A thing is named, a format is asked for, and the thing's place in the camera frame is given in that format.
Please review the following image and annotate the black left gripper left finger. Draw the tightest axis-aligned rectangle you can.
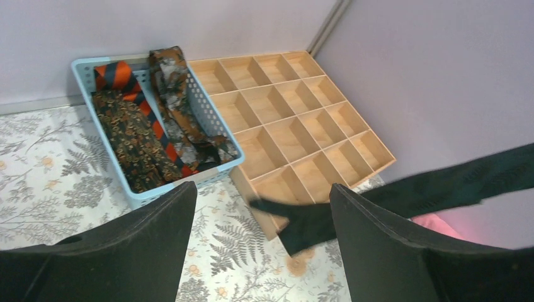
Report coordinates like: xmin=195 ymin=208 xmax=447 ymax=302
xmin=1 ymin=182 xmax=197 ymax=301

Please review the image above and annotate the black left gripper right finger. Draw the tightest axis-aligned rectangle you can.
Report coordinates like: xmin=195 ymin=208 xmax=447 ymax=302
xmin=330 ymin=184 xmax=533 ymax=301

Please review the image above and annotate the dark green leaf tie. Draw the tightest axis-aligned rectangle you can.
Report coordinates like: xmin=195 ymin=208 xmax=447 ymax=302
xmin=249 ymin=144 xmax=533 ymax=256

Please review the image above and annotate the pink cloth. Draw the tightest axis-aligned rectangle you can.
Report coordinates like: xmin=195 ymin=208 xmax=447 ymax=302
xmin=411 ymin=213 xmax=466 ymax=241

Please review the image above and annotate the black gold patterned tie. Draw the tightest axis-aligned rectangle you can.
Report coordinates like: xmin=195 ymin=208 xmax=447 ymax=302
xmin=92 ymin=91 xmax=183 ymax=193

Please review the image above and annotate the orange grey floral tie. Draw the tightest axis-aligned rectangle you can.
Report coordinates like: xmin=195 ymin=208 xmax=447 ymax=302
xmin=149 ymin=46 xmax=237 ymax=171

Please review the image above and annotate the wooden compartment tray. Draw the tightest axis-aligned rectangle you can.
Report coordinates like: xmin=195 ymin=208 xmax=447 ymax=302
xmin=186 ymin=50 xmax=397 ymax=242

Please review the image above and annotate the orange black striped tie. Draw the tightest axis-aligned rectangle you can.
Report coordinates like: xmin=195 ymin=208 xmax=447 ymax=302
xmin=94 ymin=61 xmax=198 ymax=178

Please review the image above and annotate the light blue plastic basket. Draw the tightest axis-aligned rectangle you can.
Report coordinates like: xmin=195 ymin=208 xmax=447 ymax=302
xmin=71 ymin=54 xmax=245 ymax=210

